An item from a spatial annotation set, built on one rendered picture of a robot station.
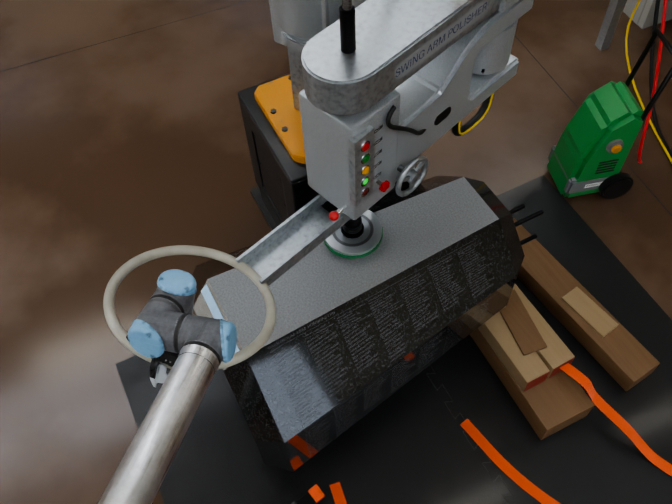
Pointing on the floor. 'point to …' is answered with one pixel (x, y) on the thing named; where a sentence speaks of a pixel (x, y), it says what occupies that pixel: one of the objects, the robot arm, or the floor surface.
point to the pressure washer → (602, 137)
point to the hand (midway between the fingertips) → (157, 374)
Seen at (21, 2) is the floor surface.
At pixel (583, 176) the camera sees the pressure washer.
